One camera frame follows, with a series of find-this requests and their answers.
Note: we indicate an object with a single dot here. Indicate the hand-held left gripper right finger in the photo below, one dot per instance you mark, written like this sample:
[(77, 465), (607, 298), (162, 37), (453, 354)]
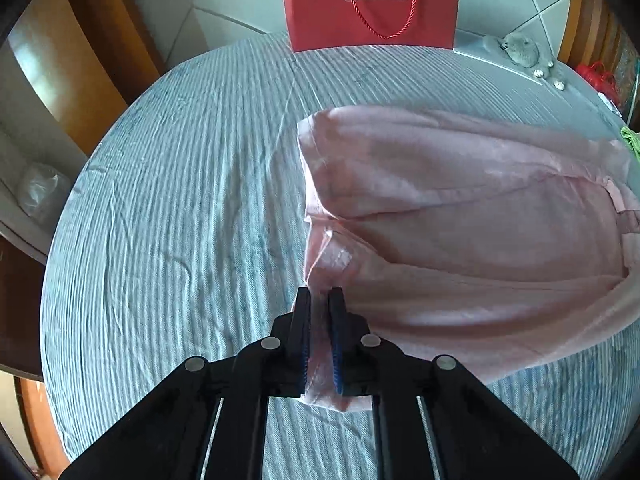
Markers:
[(338, 360)]

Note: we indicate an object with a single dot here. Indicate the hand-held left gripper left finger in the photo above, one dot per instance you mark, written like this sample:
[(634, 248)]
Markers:
[(303, 355)]

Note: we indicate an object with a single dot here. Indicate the pink shirt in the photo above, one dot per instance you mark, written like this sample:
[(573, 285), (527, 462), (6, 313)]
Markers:
[(450, 220)]

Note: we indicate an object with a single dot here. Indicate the striped light blue bedsheet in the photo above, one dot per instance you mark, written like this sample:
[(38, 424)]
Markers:
[(190, 200)]

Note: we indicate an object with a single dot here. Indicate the clear plastic bag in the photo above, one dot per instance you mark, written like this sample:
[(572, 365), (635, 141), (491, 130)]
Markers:
[(41, 187)]

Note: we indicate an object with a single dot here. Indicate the red paper gift bag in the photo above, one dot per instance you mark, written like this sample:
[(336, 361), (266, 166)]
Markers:
[(372, 7)]

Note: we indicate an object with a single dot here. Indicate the grey plush toy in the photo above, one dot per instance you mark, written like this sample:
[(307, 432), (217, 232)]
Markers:
[(525, 50)]

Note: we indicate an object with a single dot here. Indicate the green cloth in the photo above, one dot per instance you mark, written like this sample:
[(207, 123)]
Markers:
[(631, 141)]

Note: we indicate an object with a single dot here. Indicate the wooden wardrobe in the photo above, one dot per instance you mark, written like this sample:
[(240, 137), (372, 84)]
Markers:
[(65, 55)]

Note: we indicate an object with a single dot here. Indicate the red plastic bag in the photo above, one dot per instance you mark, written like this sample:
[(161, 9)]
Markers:
[(597, 77)]

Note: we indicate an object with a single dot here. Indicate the wooden headboard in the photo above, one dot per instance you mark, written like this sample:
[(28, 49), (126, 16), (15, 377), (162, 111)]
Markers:
[(597, 25)]

